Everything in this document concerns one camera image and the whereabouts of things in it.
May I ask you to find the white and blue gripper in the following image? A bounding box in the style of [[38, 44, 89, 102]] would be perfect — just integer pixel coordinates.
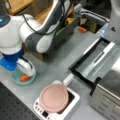
[[0, 52, 35, 76]]

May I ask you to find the pink round plate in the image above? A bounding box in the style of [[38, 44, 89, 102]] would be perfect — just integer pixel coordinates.
[[39, 84, 69, 112]]

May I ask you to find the orange carrot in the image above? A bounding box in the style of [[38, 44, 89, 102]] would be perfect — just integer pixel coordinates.
[[20, 75, 30, 82]]

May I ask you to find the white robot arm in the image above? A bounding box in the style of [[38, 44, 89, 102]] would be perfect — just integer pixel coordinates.
[[0, 0, 73, 77]]

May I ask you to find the wooden box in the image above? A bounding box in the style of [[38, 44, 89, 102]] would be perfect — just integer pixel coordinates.
[[4, 0, 75, 61]]

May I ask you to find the open oven glass door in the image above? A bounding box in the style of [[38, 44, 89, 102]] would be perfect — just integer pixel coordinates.
[[69, 38, 115, 94]]

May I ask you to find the silver toaster oven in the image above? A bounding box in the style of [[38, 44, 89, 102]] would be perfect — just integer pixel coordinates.
[[91, 49, 120, 120]]

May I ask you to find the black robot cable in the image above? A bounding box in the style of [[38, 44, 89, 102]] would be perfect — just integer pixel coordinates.
[[21, 0, 66, 36]]

